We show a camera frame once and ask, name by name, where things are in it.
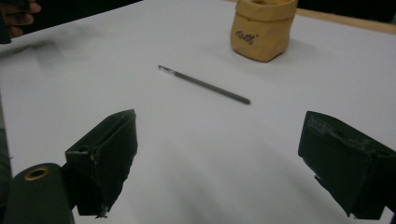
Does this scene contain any grey pen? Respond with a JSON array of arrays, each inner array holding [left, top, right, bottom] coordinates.
[[157, 64, 251, 105]]

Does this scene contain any tan paper bag holder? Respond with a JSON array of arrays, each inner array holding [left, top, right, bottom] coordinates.
[[230, 0, 299, 63]]

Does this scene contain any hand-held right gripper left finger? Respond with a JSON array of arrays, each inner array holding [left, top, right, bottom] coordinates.
[[64, 108, 139, 217]]

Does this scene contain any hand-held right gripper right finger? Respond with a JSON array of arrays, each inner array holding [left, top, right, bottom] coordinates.
[[297, 110, 396, 220]]

